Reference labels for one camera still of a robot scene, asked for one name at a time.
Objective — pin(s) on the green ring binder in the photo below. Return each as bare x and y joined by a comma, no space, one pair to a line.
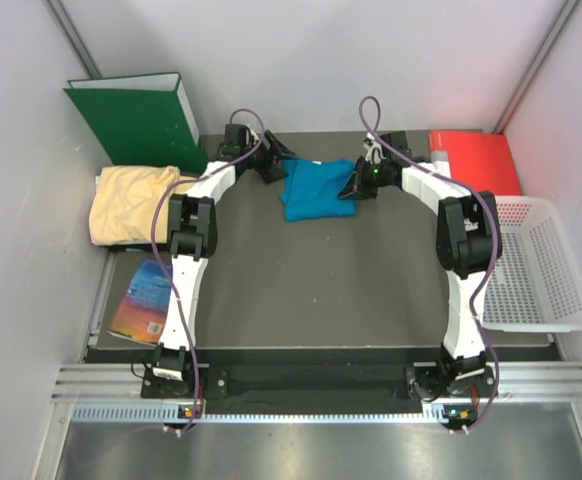
142,120

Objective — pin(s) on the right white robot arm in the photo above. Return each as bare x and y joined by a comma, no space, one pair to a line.
467,244

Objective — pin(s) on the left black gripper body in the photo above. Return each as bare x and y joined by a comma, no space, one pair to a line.
257,158

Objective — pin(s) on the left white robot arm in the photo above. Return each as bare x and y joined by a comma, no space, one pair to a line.
192,237

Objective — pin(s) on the blue t shirt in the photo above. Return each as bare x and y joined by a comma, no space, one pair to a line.
311,189

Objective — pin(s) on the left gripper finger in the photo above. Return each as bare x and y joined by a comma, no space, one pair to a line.
271,171
279,149

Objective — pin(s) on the red folder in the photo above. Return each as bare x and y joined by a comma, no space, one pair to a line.
481,160

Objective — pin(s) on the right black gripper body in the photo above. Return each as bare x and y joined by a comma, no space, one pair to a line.
373,177

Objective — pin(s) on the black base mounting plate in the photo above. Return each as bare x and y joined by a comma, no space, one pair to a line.
275,384

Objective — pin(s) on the colourful book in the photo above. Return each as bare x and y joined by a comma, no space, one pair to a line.
141,314

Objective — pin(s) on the cream t shirt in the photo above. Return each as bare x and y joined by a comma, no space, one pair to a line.
125,201

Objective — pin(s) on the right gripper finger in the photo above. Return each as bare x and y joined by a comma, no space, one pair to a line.
354,188
366,193

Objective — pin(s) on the aluminium rail frame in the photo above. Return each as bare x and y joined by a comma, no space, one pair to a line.
544,381

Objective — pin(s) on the white plastic basket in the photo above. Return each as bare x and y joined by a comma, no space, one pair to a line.
536,286

